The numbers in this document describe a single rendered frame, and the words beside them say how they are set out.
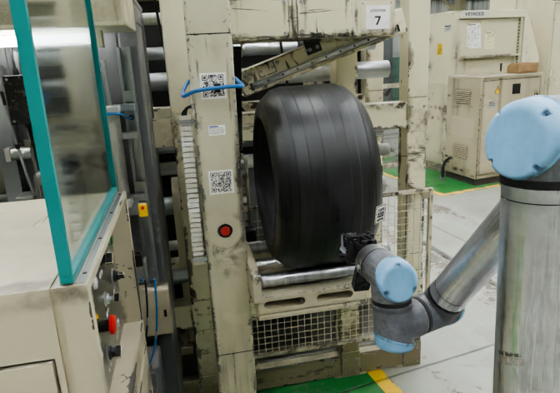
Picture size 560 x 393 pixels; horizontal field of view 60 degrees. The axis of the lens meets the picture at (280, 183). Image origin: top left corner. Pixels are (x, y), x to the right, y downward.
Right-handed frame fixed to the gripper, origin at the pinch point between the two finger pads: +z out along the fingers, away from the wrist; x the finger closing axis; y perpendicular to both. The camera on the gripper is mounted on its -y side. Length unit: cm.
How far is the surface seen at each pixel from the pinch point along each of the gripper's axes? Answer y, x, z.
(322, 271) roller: -10.5, 3.9, 13.1
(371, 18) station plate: 71, -26, 36
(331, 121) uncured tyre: 37.2, 1.7, 1.4
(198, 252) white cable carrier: -1.2, 42.0, 20.5
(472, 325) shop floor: -90, -111, 114
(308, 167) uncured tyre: 25.1, 10.5, -4.0
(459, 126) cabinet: 13, -276, 395
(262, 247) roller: -7.7, 19.0, 40.7
